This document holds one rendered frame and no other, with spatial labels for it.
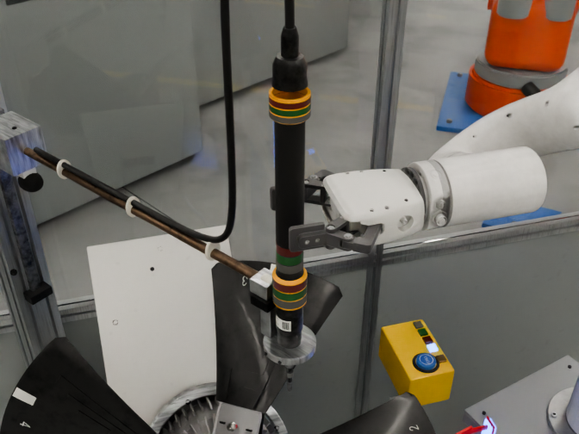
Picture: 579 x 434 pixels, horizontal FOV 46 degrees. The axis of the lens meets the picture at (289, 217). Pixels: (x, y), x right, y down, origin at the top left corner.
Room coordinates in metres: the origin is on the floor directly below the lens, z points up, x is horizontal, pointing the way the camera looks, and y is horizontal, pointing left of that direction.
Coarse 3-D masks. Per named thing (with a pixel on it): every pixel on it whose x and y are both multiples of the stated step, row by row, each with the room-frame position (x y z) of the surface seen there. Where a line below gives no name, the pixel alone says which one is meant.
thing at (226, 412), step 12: (228, 408) 0.71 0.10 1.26; (240, 408) 0.71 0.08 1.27; (216, 420) 0.71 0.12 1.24; (228, 420) 0.70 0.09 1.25; (240, 420) 0.69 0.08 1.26; (252, 420) 0.68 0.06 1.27; (216, 432) 0.69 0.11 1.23; (228, 432) 0.68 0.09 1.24; (240, 432) 0.67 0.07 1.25; (252, 432) 0.67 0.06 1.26
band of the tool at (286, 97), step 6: (270, 90) 0.65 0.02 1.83; (276, 90) 0.67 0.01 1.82; (300, 90) 0.67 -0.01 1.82; (306, 90) 0.66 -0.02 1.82; (270, 96) 0.64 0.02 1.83; (276, 96) 0.67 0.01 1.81; (282, 96) 0.67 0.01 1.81; (288, 96) 0.67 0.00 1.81; (294, 96) 0.67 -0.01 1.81; (300, 96) 0.67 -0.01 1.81; (306, 96) 0.64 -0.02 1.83; (282, 102) 0.63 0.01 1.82; (288, 102) 0.63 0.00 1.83; (294, 102) 0.63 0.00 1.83; (300, 108) 0.63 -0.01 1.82; (306, 114) 0.64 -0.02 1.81
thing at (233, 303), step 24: (216, 264) 0.89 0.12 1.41; (264, 264) 0.87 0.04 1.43; (216, 288) 0.87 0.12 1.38; (312, 288) 0.82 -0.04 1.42; (336, 288) 0.82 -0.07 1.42; (216, 312) 0.84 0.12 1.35; (240, 312) 0.82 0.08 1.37; (312, 312) 0.79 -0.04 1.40; (216, 336) 0.81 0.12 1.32; (240, 336) 0.79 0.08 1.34; (216, 360) 0.78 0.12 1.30; (240, 360) 0.76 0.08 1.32; (264, 360) 0.74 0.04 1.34; (216, 384) 0.75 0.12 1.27; (240, 384) 0.73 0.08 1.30; (264, 384) 0.71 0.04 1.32; (264, 408) 0.69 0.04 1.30
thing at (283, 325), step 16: (288, 32) 0.64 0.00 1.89; (288, 48) 0.64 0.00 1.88; (272, 64) 0.65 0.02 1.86; (288, 64) 0.64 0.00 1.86; (304, 64) 0.64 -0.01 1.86; (272, 80) 0.65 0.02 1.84; (288, 80) 0.63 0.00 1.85; (304, 80) 0.64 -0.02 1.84; (288, 320) 0.63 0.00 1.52; (288, 336) 0.64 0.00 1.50
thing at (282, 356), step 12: (252, 276) 0.68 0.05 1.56; (252, 288) 0.67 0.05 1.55; (264, 288) 0.66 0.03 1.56; (252, 300) 0.66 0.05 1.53; (264, 300) 0.66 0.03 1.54; (264, 312) 0.66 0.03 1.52; (264, 324) 0.66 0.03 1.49; (276, 324) 0.66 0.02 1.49; (264, 336) 0.66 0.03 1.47; (276, 336) 0.66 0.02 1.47; (312, 336) 0.66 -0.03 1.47; (264, 348) 0.64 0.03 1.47; (276, 348) 0.64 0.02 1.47; (300, 348) 0.64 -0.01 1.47; (312, 348) 0.64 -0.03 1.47; (276, 360) 0.62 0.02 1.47; (288, 360) 0.62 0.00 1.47; (300, 360) 0.62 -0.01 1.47
